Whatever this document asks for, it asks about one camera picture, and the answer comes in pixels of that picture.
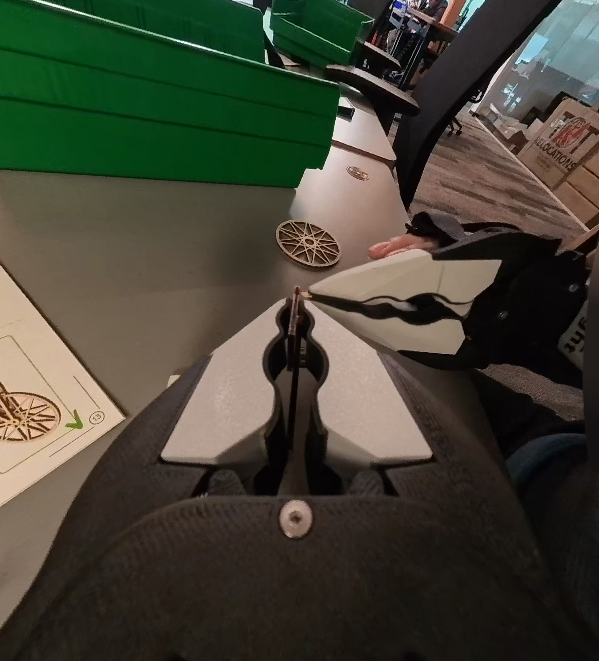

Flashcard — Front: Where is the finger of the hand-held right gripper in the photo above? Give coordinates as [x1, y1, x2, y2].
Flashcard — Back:
[324, 301, 474, 357]
[309, 249, 504, 311]

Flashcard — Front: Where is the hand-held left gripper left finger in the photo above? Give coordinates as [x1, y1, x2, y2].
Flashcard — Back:
[160, 297, 291, 466]

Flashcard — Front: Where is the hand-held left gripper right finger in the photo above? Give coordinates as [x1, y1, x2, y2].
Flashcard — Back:
[303, 299, 434, 466]

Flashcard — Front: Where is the dark wooden model part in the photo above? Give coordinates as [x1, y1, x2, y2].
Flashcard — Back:
[285, 286, 307, 455]

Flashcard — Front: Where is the person's right hand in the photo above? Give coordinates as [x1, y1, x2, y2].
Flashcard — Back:
[368, 234, 437, 259]

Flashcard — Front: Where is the round spoked wooden wheel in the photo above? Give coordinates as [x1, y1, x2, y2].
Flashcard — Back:
[275, 220, 342, 268]

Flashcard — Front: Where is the printed cardboard box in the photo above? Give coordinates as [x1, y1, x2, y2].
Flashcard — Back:
[517, 97, 599, 229]

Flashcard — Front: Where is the round dark side table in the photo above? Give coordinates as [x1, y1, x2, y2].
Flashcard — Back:
[325, 64, 422, 118]

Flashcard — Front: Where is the black office chair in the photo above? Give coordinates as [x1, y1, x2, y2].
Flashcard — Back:
[391, 0, 564, 210]

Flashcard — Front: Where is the printed instruction sheet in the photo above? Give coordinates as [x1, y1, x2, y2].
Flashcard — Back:
[0, 229, 126, 528]

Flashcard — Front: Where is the person's leg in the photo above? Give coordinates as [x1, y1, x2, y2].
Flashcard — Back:
[503, 433, 599, 661]

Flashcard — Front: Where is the wooden background desk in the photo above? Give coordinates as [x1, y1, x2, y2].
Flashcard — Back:
[405, 6, 460, 55]

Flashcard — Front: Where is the large green storage bin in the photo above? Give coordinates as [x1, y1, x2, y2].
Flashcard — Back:
[0, 0, 341, 189]

